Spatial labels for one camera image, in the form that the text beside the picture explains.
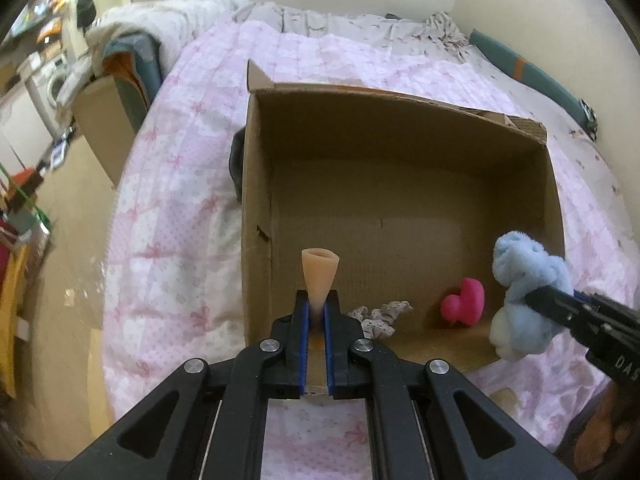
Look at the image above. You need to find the white floral bed sheet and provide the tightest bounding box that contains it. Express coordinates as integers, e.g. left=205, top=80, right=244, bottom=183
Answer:
left=492, top=57, right=640, bottom=281

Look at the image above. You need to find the peach soft cone toy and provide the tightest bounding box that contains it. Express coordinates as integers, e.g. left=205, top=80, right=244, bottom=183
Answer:
left=301, top=248, right=342, bottom=322

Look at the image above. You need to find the tall cardboard box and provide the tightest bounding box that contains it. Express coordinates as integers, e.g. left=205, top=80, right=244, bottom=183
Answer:
left=71, top=74, right=147, bottom=188

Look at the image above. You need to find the pink floral quilt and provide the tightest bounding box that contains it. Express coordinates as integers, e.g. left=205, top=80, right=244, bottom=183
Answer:
left=101, top=20, right=640, bottom=480

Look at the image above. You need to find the pink heart plush toy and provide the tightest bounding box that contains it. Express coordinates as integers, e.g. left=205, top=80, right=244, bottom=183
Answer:
left=440, top=278, right=486, bottom=330

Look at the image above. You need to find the white washing machine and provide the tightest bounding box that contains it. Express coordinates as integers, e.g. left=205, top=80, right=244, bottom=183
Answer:
left=27, top=56, right=72, bottom=128

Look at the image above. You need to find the teal and orange cushion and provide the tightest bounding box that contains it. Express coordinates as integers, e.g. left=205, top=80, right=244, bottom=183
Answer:
left=101, top=34, right=163, bottom=133

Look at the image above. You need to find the crumpled floral cloth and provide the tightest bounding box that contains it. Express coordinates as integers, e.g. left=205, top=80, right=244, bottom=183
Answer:
left=424, top=11, right=472, bottom=57

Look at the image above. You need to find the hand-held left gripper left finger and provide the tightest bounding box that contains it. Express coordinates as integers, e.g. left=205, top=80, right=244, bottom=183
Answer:
left=42, top=290, right=308, bottom=480

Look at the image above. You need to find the light blue plush toy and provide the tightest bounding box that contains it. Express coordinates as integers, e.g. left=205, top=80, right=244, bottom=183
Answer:
left=489, top=230, right=575, bottom=361

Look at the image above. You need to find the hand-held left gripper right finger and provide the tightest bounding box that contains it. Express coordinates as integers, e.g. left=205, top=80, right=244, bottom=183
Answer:
left=324, top=291, right=577, bottom=480

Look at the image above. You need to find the white fluffy blanket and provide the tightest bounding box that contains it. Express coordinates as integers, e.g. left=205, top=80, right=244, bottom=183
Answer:
left=84, top=0, right=251, bottom=78

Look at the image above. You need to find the black hanging bag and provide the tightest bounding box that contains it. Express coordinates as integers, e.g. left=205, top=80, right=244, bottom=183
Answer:
left=75, top=0, right=97, bottom=28

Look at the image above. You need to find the brown cardboard box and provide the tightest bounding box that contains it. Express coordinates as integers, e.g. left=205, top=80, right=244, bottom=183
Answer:
left=241, top=59, right=566, bottom=396

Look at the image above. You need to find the dark grey cloth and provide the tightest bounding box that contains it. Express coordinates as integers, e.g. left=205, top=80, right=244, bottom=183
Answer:
left=228, top=127, right=247, bottom=202

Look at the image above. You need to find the floral fabric scrunchie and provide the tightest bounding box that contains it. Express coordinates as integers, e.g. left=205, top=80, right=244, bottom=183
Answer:
left=347, top=300, right=415, bottom=341

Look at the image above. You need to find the brown plush toy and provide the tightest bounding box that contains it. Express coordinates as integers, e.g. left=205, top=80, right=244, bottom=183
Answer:
left=562, top=379, right=640, bottom=467

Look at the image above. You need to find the grey crumpled blanket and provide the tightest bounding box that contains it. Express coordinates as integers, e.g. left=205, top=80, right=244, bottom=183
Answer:
left=231, top=1, right=473, bottom=63

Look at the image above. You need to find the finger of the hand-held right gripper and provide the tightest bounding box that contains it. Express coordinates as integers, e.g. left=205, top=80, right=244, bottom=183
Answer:
left=521, top=285, right=601, bottom=343

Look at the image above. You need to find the teal bolster pillow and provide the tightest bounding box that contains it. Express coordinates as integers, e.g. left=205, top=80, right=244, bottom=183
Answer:
left=469, top=29, right=599, bottom=133

